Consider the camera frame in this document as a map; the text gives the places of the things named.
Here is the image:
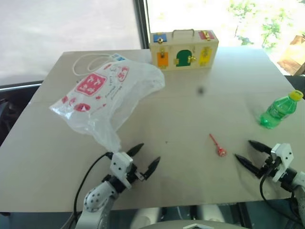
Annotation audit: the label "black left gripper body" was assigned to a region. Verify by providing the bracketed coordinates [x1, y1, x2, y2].
[126, 164, 145, 184]

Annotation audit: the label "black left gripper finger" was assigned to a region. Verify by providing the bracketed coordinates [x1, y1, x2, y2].
[142, 156, 161, 181]
[125, 143, 145, 157]

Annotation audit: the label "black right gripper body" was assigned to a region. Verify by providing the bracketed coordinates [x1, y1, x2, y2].
[255, 152, 282, 179]

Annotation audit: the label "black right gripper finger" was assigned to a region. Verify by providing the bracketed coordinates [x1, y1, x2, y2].
[234, 154, 261, 179]
[248, 140, 273, 156]

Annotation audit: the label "red lollipop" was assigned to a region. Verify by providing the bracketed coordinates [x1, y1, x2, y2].
[209, 133, 227, 157]

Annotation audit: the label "green plastic bottle yellow cap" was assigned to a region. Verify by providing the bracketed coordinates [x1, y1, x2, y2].
[259, 90, 304, 129]

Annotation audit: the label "silver robot torso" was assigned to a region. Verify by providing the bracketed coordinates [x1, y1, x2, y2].
[130, 205, 241, 229]

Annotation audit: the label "clear plastic bag red print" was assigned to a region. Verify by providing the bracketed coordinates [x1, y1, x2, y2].
[49, 58, 166, 153]

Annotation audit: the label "cardboard box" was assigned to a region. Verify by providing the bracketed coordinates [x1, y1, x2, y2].
[276, 34, 305, 76]

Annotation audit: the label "wooden lock box colourful doors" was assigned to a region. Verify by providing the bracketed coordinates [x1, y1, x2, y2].
[149, 29, 219, 70]

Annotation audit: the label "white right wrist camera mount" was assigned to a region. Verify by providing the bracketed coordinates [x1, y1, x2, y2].
[270, 143, 293, 183]

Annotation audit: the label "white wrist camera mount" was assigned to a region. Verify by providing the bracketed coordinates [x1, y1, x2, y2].
[109, 152, 134, 189]
[270, 143, 293, 183]

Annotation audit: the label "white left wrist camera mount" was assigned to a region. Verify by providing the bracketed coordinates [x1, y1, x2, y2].
[109, 152, 134, 189]

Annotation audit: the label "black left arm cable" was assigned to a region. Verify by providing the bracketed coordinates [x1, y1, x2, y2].
[61, 152, 112, 229]

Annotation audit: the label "white cord loop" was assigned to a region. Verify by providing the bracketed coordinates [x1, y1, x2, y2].
[72, 53, 112, 77]

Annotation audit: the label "dark window frame post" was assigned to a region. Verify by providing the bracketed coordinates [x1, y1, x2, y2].
[133, 0, 151, 50]

